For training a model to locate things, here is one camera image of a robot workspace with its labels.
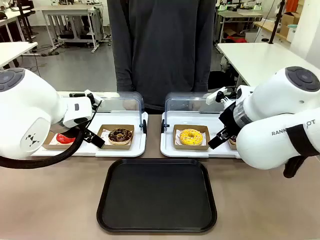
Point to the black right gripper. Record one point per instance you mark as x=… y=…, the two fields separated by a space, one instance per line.
x=228 y=116

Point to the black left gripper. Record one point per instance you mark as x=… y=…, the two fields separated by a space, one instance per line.
x=87 y=133

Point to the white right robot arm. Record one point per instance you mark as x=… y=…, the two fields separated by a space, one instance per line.
x=270 y=105

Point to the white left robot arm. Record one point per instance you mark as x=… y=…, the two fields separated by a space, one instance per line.
x=27 y=112

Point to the brown cardboard donut box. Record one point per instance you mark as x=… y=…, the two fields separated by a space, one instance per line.
x=103 y=132
x=51 y=144
x=205 y=146
x=232 y=147

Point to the dark purple glazed donut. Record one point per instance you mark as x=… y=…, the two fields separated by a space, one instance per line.
x=233 y=140

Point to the white display tray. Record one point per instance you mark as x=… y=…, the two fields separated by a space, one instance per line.
x=117 y=153
x=167 y=140

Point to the chocolate donut with nuts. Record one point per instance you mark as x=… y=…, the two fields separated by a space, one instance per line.
x=120 y=136

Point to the yellow sprinkled donut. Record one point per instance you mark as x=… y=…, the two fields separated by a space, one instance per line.
x=191 y=137

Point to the red glazed donut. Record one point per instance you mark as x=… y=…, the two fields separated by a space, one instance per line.
x=63 y=139

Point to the black serving tray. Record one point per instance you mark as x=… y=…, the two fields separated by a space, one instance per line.
x=156 y=196

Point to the person's left hand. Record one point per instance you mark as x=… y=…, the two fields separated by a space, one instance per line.
x=197 y=105

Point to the person's right hand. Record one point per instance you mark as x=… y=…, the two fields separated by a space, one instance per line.
x=129 y=105

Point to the clear display lid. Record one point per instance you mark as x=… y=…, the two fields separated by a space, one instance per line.
x=185 y=100
x=125 y=100

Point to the large white table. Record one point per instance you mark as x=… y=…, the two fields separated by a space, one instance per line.
x=260 y=60

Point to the person in grey sweater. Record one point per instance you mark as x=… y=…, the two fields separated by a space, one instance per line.
x=161 y=50

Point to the grey background desk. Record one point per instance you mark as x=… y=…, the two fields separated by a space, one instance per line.
x=240 y=17

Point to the black pole stand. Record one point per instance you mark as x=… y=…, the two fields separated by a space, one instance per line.
x=276 y=22

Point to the brown cardboard shipping box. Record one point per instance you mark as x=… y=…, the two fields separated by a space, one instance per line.
x=290 y=22

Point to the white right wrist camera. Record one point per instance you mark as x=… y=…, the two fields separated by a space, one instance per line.
x=216 y=96

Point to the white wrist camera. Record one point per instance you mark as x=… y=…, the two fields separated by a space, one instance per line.
x=93 y=98
x=216 y=96

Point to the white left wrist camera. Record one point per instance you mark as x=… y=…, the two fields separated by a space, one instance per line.
x=93 y=98

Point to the white frame workbench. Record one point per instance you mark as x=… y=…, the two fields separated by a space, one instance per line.
x=72 y=22

